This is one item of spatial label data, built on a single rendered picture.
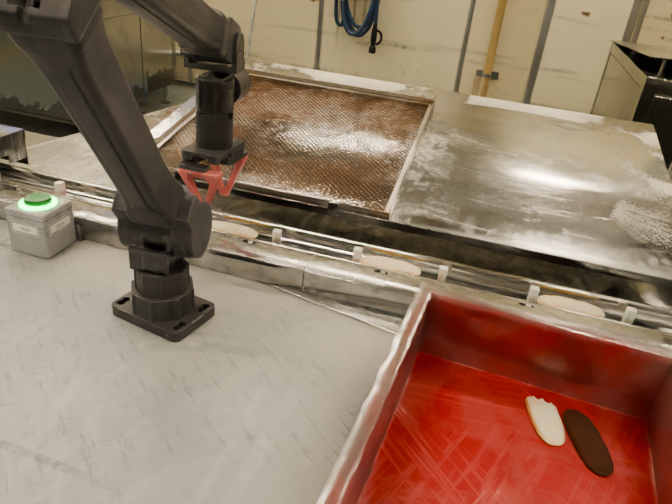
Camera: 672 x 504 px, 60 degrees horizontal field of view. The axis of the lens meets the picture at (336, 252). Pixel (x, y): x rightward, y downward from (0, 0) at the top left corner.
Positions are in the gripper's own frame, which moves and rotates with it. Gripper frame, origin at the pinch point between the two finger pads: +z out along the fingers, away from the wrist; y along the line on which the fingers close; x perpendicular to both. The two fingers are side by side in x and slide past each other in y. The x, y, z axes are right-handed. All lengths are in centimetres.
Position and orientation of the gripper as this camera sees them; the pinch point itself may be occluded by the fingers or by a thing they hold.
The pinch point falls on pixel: (214, 198)
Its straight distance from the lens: 98.5
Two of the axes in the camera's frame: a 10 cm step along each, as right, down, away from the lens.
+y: 2.7, -4.2, 8.7
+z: -1.0, 8.8, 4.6
